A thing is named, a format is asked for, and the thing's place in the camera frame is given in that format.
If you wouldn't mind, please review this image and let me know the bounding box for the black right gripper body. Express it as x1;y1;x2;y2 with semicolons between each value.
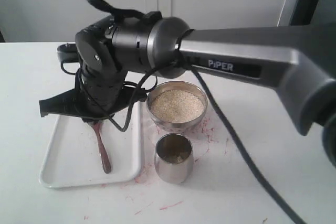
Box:
75;28;129;116

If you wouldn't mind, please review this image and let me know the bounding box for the brown wooden spoon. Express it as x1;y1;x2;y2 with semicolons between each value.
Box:
89;121;112;174

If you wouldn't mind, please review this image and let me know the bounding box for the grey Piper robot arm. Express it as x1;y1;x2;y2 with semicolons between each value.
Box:
39;16;335;163

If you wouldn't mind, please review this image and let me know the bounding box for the stainless steel rice bowl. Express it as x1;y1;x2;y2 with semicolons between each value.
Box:
146;81;208;133

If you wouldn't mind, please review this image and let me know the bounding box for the uncooked white rice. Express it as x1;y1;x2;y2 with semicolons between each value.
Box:
150;90;205;123

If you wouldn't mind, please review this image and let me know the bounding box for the stainless steel cup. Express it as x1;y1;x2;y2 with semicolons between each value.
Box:
154;133;194;184

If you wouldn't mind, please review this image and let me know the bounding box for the white rectangular plastic tray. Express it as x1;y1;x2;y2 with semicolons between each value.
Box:
39;102;142;188

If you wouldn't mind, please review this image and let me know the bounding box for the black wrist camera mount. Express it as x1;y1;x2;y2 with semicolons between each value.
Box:
57;43;79;63

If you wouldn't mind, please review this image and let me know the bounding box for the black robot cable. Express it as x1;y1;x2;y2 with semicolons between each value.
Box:
60;0;305;224

